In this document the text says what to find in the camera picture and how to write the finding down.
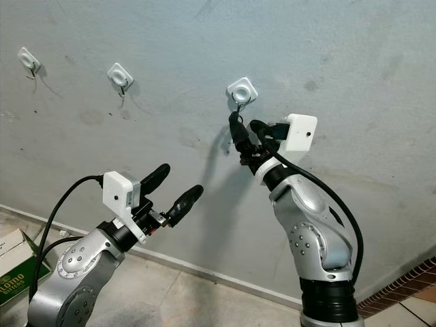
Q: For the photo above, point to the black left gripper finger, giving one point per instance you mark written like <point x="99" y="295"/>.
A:
<point x="155" y="177"/>
<point x="185" y="202"/>

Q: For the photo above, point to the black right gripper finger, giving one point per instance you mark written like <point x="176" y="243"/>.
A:
<point x="245" y="142"/>
<point x="262" y="131"/>

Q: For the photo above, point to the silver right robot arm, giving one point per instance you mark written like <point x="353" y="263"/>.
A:
<point x="313" y="231"/>

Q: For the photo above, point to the green white cardboard box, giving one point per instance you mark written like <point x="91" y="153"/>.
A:
<point x="17" y="269"/>

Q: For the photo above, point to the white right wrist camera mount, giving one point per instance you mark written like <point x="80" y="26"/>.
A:
<point x="300" y="133"/>

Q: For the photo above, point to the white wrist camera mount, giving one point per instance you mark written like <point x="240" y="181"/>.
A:
<point x="300" y="133"/>
<point x="119" y="191"/>

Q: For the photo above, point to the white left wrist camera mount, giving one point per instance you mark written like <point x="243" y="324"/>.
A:
<point x="119" y="191"/>

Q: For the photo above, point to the white square wall hook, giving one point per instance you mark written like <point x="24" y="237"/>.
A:
<point x="27" y="58"/>
<point x="120" y="73"/>
<point x="242" y="88"/>

